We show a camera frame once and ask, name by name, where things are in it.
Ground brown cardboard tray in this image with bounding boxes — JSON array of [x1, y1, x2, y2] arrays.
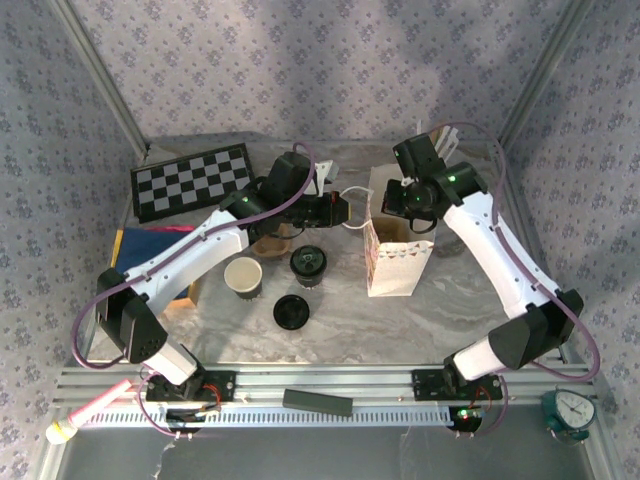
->
[[157, 277, 203, 316]]

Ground slotted cable duct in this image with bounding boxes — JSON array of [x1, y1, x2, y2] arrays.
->
[[82, 403, 454, 430]]

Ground cartoon print paper bag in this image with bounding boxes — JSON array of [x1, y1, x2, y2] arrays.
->
[[341, 164, 435, 299]]

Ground blue napkin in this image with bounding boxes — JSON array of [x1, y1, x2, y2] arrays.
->
[[113, 227, 194, 301]]

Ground purple cable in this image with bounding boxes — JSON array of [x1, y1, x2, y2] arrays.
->
[[72, 142, 317, 441], [422, 122, 601, 441]]

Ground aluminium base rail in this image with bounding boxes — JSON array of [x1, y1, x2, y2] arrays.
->
[[53, 363, 599, 407]]

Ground black plastic lid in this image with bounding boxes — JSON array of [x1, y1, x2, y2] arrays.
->
[[272, 294, 311, 331], [289, 245, 329, 279]]

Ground black and grey chessboard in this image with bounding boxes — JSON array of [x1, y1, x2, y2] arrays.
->
[[129, 142, 254, 225]]

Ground dark rectangular block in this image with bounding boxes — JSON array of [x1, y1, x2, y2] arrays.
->
[[282, 388, 354, 418]]

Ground pink stick with yellow end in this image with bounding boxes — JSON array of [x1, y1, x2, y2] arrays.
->
[[45, 378, 135, 445]]

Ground teal alarm clock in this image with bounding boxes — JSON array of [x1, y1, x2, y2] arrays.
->
[[541, 388, 597, 444]]

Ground small circuit board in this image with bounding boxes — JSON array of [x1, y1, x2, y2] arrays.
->
[[166, 408, 207, 435], [446, 405, 485, 432]]

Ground aluminium frame post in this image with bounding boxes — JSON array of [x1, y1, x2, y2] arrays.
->
[[493, 0, 597, 151], [52, 0, 152, 157]]

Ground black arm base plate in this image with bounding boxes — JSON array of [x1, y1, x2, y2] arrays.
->
[[144, 370, 238, 404], [410, 368, 505, 402]]

